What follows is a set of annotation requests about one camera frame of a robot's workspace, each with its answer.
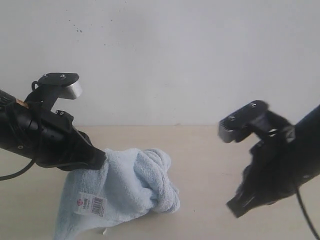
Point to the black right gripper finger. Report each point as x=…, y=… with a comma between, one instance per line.
x=242, y=203

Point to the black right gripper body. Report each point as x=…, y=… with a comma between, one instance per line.
x=268, y=178

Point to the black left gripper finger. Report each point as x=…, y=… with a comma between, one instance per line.
x=93, y=158

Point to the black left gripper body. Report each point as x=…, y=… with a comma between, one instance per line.
x=50, y=139

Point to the light blue terry towel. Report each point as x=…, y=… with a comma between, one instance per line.
x=134, y=182

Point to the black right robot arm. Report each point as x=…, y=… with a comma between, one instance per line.
x=285, y=157

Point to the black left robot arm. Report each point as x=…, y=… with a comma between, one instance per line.
x=7, y=139

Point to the white barcode label sticker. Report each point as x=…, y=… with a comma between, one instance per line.
x=90, y=205

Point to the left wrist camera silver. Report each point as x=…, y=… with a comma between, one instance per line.
x=53, y=86

